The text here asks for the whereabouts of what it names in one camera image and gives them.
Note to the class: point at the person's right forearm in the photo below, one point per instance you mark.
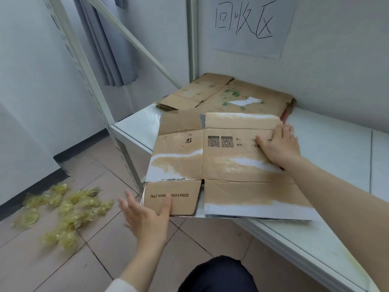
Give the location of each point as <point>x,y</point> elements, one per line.
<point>349,215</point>

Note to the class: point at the pile of crumpled yellowish tape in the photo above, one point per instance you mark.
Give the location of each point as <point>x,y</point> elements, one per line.
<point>70,209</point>

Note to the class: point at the person's black trousers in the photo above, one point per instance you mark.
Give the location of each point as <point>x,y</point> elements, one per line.
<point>218,276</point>

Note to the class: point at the person's left hand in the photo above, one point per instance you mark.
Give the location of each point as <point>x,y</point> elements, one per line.
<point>149,228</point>

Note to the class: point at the white metal shelf rack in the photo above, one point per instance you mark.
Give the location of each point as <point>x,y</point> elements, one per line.
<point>192,42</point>

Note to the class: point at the red printed cardboard box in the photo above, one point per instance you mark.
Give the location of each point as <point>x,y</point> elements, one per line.
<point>288,110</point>

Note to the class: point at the person's right hand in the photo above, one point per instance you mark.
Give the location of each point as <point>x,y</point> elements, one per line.
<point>282,149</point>

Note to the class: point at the glossy taped cardboard box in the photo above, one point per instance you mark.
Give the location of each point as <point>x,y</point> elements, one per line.
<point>228,191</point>

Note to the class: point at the white handwritten paper sign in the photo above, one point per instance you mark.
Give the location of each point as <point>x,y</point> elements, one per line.
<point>273,48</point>

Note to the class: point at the green printed cardboard box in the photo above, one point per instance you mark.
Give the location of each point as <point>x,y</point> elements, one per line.
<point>212,91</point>

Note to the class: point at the grey curtain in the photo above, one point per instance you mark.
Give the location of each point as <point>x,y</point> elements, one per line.
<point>112,57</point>

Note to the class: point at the white wrist sleeve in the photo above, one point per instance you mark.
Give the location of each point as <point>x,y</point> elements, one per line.
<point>120,287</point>

